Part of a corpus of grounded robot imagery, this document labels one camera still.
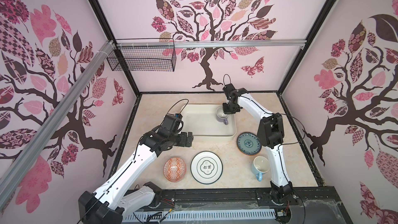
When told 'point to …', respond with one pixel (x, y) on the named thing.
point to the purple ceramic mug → (221, 115)
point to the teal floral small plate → (249, 143)
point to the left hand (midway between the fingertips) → (184, 139)
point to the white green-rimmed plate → (206, 167)
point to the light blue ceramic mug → (260, 166)
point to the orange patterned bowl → (174, 169)
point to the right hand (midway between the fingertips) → (228, 109)
